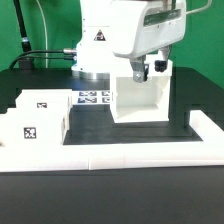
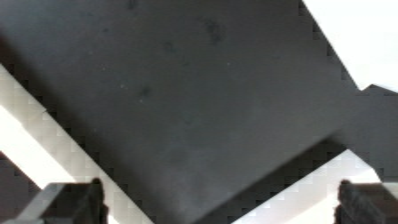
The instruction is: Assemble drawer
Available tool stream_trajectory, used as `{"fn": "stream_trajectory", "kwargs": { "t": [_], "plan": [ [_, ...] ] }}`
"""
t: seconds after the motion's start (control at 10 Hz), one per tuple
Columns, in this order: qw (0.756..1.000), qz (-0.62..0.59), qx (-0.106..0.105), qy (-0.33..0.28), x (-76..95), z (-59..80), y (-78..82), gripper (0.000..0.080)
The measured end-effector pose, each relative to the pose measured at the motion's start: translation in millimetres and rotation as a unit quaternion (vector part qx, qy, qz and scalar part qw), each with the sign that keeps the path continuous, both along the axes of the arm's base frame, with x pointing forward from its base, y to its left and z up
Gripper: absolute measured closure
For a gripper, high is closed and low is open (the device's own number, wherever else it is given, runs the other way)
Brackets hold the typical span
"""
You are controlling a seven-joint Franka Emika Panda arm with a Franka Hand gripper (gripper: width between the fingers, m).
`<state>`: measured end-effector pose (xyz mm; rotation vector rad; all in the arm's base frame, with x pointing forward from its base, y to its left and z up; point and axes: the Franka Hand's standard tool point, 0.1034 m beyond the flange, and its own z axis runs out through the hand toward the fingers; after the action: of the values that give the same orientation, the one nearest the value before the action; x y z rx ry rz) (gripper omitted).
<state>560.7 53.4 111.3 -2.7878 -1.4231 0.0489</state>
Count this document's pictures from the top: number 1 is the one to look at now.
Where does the white boundary frame wall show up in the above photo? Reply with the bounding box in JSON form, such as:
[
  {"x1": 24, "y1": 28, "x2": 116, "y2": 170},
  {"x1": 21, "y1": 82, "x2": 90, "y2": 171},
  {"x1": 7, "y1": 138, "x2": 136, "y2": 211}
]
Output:
[{"x1": 0, "y1": 110, "x2": 224, "y2": 172}]

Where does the white thin cable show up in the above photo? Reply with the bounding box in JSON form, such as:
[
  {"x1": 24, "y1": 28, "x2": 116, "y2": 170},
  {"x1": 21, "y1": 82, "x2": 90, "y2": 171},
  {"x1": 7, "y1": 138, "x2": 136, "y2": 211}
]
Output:
[{"x1": 35, "y1": 0, "x2": 49, "y2": 69}]

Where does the white drawer with knob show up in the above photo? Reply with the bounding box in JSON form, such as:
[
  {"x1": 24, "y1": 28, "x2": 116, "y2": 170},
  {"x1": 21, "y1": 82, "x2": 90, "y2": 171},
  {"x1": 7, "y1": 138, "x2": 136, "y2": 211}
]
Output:
[{"x1": 0, "y1": 108, "x2": 68, "y2": 147}]

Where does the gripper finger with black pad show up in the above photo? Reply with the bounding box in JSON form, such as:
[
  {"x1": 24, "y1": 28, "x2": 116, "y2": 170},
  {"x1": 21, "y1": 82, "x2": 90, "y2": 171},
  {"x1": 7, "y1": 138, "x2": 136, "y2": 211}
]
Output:
[
  {"x1": 130, "y1": 56, "x2": 149, "y2": 83},
  {"x1": 154, "y1": 46, "x2": 171, "y2": 72}
]

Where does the black pole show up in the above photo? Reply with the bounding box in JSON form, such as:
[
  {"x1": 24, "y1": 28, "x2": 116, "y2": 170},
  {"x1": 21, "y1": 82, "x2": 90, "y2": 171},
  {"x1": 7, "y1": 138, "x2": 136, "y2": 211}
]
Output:
[{"x1": 13, "y1": 0, "x2": 31, "y2": 52}]

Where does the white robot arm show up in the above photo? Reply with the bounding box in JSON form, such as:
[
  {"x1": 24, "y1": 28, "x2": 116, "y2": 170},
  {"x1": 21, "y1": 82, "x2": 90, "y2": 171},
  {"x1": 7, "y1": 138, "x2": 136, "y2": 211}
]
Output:
[{"x1": 71, "y1": 0, "x2": 186, "y2": 82}]

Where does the fiducial marker sheet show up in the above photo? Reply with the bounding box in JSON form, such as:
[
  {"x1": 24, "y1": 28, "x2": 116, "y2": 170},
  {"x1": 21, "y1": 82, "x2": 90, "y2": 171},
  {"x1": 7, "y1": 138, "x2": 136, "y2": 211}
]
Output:
[{"x1": 72, "y1": 90, "x2": 110, "y2": 105}]

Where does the white drawer cabinet box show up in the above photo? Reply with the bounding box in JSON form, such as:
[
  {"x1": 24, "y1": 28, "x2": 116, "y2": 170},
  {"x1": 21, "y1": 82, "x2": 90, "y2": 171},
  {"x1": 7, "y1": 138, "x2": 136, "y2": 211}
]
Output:
[{"x1": 110, "y1": 60, "x2": 173, "y2": 123}]

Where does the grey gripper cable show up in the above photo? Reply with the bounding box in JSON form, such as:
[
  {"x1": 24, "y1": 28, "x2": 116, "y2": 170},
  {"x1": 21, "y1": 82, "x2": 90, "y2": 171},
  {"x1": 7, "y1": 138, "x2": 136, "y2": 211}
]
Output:
[{"x1": 185, "y1": 0, "x2": 213, "y2": 16}]

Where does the black cable with connector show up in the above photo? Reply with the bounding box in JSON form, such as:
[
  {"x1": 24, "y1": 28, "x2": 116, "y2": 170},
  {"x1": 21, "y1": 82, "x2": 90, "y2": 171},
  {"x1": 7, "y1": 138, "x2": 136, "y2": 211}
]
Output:
[{"x1": 9, "y1": 48, "x2": 78, "y2": 70}]

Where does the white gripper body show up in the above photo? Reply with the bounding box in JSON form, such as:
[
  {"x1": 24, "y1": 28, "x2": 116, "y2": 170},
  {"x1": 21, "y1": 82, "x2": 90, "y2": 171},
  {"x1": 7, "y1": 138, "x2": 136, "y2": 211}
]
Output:
[{"x1": 110, "y1": 0, "x2": 186, "y2": 58}]

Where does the white drawer rear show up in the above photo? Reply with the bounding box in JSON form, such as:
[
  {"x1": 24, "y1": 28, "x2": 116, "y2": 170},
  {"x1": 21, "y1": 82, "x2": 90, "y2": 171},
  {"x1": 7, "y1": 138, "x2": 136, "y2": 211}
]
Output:
[{"x1": 16, "y1": 89, "x2": 72, "y2": 109}]

